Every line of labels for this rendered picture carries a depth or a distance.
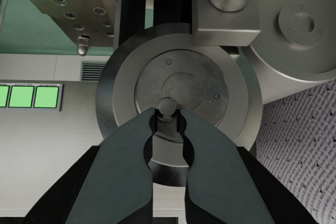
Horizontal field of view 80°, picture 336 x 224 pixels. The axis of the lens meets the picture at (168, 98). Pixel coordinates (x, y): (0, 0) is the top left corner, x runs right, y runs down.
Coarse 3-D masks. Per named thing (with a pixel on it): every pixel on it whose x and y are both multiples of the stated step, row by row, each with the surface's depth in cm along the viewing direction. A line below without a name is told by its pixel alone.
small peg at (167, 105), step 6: (162, 102) 13; (168, 102) 13; (174, 102) 13; (156, 108) 13; (162, 108) 13; (168, 108) 13; (174, 108) 13; (162, 114) 13; (168, 114) 13; (174, 114) 13; (162, 120) 15; (168, 120) 14
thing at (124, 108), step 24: (144, 48) 18; (168, 48) 18; (192, 48) 18; (216, 48) 18; (120, 72) 17; (240, 72) 18; (120, 96) 17; (240, 96) 17; (120, 120) 16; (240, 120) 17; (168, 144) 16
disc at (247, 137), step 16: (144, 32) 19; (160, 32) 19; (176, 32) 19; (128, 48) 19; (224, 48) 19; (112, 64) 18; (240, 64) 19; (112, 80) 18; (256, 80) 18; (96, 96) 18; (256, 96) 18; (96, 112) 17; (112, 112) 17; (256, 112) 18; (112, 128) 17; (256, 128) 17; (240, 144) 17; (160, 176) 16; (176, 176) 16
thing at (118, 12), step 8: (120, 0) 20; (128, 0) 24; (136, 0) 31; (120, 8) 20; (128, 8) 24; (136, 8) 32; (120, 16) 20; (128, 16) 25; (136, 16) 32; (120, 24) 20; (128, 24) 25; (136, 24) 32; (144, 24) 45; (120, 32) 20; (128, 32) 25; (136, 32) 32; (120, 40) 20
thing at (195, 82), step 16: (160, 64) 16; (176, 64) 16; (192, 64) 16; (208, 64) 16; (144, 80) 16; (160, 80) 16; (176, 80) 16; (192, 80) 16; (208, 80) 16; (224, 80) 16; (144, 96) 16; (160, 96) 16; (176, 96) 16; (192, 96) 16; (208, 96) 16; (224, 96) 16; (192, 112) 16; (208, 112) 16; (224, 112) 16; (160, 128) 15
